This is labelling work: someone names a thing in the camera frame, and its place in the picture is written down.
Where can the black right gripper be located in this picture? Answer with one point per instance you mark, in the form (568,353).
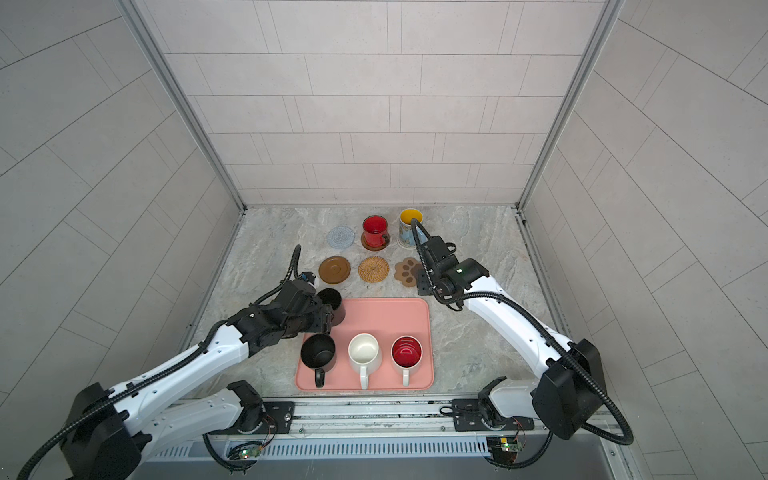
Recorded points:
(421,286)

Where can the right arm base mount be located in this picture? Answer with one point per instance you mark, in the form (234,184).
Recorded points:
(474,411)

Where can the dark wooden round coaster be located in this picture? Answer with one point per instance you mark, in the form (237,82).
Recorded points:
(334,270)

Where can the metal corner profile right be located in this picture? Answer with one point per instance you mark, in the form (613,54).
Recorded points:
(599,36)

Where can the pink tray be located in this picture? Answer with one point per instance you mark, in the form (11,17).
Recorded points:
(385,319)

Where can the blue-grey woven round coaster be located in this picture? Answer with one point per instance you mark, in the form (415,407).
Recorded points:
(340,237)

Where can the left circuit board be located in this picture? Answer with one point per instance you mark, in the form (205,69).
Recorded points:
(248,451)

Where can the metal corner profile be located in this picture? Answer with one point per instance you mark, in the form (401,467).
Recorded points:
(599,36)
(149,46)

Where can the black mug red inside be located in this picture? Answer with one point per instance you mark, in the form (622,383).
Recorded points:
(375,226)

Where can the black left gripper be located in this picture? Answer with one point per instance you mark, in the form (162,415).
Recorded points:
(324,318)

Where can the white mug red inside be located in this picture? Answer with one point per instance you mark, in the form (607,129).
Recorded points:
(406,355)

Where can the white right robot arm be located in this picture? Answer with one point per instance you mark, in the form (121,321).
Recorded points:
(570,385)

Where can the circuit board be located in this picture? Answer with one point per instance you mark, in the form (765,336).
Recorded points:
(503,446)
(248,451)

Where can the black mug front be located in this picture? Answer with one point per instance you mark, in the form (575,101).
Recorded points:
(318,353)

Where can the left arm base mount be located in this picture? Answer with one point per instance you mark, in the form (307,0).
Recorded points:
(257,416)

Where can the right circuit board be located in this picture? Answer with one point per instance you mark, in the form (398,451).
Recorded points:
(503,446)

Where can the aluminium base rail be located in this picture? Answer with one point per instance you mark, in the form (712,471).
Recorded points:
(357,428)

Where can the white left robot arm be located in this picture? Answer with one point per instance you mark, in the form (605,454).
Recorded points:
(111,418)

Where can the cork paw print coaster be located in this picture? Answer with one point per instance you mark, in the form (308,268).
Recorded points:
(406,272)

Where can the metal corner profile left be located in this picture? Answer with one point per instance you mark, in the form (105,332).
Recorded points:
(149,46)

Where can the blue mug yellow inside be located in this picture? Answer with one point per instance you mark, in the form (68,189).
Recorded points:
(405,232)

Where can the woven rattan round coaster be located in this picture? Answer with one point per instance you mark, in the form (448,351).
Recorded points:
(373,269)

